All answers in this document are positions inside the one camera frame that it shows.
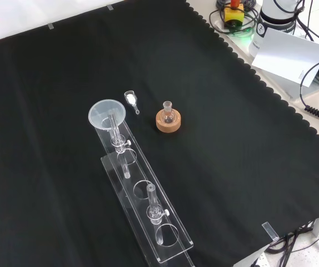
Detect black cables under bench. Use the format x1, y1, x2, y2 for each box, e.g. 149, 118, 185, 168
252, 221, 319, 267

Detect small round-bottom glass flask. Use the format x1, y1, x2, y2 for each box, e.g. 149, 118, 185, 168
161, 101, 176, 125

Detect clear acrylic funnel stand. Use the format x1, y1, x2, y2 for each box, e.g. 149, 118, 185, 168
94, 110, 195, 267

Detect white paper board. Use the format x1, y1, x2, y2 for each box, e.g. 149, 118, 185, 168
251, 27, 319, 88

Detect black table cloth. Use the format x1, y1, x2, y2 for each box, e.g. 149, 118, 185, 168
0, 0, 319, 267

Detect black cable with ribbed plug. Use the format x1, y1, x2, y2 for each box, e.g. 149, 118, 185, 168
299, 58, 319, 128

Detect cork ring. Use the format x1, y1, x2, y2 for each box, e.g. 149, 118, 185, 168
155, 109, 182, 133

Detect clear tape strip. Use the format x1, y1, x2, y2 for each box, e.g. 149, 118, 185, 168
261, 221, 279, 241

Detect yellow emergency stop button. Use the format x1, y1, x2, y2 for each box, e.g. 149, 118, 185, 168
223, 0, 245, 29

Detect clear plastic funnel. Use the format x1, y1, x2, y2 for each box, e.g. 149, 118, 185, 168
88, 98, 127, 140

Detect glass weighing funnel with powder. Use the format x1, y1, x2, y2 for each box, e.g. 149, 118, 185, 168
123, 91, 141, 115

